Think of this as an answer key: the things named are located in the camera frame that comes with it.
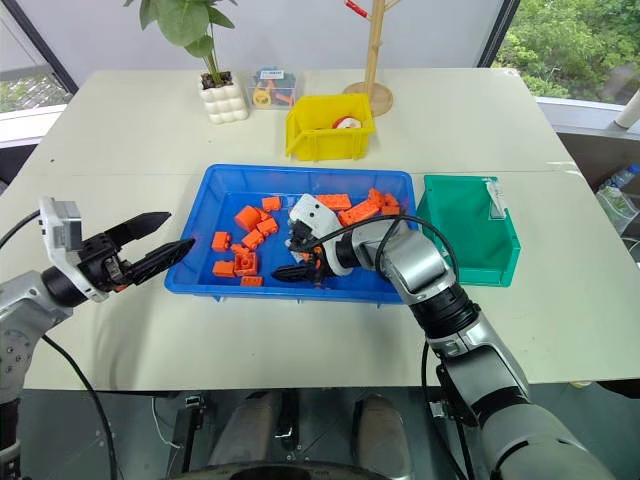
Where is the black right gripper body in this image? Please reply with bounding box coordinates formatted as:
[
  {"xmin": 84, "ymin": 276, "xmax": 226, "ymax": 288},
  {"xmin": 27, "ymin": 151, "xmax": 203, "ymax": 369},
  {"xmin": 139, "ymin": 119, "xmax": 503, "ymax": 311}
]
[{"xmin": 287, "ymin": 222, "xmax": 327, "ymax": 287}]

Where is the white bubble plant pot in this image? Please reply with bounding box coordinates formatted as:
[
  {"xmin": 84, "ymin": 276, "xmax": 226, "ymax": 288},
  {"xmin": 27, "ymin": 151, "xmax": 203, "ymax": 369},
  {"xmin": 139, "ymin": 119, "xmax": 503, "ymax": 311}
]
[{"xmin": 199, "ymin": 81, "xmax": 250, "ymax": 125}]

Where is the clear plastic bag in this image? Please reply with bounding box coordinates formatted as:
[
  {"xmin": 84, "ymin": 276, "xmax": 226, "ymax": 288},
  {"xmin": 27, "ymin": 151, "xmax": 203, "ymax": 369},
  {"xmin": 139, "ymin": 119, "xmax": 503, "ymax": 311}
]
[{"xmin": 594, "ymin": 185, "xmax": 640, "ymax": 237}]

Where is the blue plastic bin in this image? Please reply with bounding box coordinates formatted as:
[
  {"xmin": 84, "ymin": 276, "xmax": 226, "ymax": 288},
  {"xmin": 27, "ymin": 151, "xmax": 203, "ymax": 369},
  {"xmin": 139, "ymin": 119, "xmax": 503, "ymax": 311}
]
[{"xmin": 164, "ymin": 163, "xmax": 419, "ymax": 306}]

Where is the white cylinder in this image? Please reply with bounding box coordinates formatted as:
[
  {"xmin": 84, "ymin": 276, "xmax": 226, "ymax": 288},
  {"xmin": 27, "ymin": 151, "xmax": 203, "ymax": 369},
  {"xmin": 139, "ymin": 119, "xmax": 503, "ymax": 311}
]
[{"xmin": 613, "ymin": 87, "xmax": 640, "ymax": 133}]

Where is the clear label holder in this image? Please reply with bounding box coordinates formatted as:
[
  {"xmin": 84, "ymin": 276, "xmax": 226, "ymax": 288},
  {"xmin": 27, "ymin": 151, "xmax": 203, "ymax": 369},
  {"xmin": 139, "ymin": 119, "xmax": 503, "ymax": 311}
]
[{"xmin": 483, "ymin": 179, "xmax": 508, "ymax": 220}]

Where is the thin white cable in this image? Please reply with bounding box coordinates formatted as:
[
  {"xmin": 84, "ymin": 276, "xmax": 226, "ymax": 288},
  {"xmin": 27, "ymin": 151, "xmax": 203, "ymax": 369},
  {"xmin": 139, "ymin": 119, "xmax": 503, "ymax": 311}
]
[{"xmin": 151, "ymin": 396, "xmax": 182, "ymax": 450}]

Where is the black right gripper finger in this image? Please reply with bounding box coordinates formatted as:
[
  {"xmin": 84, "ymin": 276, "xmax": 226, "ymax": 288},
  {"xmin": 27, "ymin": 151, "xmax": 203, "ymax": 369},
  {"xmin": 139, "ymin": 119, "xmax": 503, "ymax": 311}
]
[{"xmin": 271, "ymin": 264, "xmax": 320, "ymax": 285}]

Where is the wooden tree stand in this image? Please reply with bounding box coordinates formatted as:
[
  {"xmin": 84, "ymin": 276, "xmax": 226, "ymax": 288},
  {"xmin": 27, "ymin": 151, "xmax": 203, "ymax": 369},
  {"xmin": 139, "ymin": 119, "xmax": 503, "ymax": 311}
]
[{"xmin": 341, "ymin": 0, "xmax": 395, "ymax": 118}]

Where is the yellow plastic bin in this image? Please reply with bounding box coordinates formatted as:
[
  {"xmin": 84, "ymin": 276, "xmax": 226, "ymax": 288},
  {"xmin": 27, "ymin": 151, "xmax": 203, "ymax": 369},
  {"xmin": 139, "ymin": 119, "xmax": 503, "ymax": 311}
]
[{"xmin": 284, "ymin": 93, "xmax": 378, "ymax": 163}]

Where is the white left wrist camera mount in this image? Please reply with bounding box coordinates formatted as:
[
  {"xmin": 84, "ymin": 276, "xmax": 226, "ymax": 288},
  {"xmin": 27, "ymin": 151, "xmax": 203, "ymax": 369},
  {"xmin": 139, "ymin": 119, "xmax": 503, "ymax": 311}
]
[{"xmin": 38, "ymin": 196, "xmax": 109, "ymax": 303}]

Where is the green plastic bin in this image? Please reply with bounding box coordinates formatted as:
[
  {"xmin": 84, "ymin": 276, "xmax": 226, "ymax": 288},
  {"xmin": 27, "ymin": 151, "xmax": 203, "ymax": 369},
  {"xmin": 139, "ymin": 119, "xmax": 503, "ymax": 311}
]
[{"xmin": 415, "ymin": 174, "xmax": 523, "ymax": 288}]

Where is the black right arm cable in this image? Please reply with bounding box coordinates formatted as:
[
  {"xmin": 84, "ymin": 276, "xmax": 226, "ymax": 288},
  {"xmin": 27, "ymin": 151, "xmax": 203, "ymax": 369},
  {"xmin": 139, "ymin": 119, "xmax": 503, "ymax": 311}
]
[{"xmin": 294, "ymin": 213, "xmax": 476, "ymax": 480}]

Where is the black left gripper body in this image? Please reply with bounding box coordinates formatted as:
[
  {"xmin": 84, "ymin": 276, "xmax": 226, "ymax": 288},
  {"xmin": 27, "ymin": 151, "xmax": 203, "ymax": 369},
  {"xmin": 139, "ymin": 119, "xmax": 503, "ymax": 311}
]
[{"xmin": 74, "ymin": 231, "xmax": 136, "ymax": 296}]

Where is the dark rounded shape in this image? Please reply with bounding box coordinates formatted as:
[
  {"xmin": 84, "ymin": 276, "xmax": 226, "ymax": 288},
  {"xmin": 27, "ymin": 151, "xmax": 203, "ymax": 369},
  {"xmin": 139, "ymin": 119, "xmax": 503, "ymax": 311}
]
[{"xmin": 351, "ymin": 393, "xmax": 415, "ymax": 477}]

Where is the clear box of small parts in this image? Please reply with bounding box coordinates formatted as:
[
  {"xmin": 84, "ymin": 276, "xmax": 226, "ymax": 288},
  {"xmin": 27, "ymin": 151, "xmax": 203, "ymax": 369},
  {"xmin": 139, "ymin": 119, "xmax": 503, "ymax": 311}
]
[{"xmin": 245, "ymin": 67, "xmax": 305, "ymax": 113}]

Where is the clear water bottle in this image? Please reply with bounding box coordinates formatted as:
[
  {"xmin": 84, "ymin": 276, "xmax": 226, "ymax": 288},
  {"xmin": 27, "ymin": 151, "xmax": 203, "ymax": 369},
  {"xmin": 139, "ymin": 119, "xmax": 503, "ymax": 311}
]
[{"xmin": 594, "ymin": 164, "xmax": 640, "ymax": 202}]

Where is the square orange building brick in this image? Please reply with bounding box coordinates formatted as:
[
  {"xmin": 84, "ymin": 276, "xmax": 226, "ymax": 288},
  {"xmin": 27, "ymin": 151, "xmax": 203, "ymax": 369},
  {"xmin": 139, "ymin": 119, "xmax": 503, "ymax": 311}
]
[{"xmin": 232, "ymin": 251, "xmax": 262, "ymax": 277}]

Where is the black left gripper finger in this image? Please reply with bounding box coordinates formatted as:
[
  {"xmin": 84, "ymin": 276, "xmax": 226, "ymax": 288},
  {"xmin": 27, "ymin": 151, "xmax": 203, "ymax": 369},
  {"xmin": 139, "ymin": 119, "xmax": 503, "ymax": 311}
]
[
  {"xmin": 127, "ymin": 238, "xmax": 197, "ymax": 287},
  {"xmin": 102, "ymin": 211, "xmax": 173, "ymax": 248}
]

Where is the green leafy plant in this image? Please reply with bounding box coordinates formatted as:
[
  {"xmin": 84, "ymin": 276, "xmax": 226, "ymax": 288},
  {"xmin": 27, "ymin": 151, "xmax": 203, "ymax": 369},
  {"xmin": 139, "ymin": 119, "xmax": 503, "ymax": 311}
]
[{"xmin": 123, "ymin": 0, "xmax": 237, "ymax": 87}]

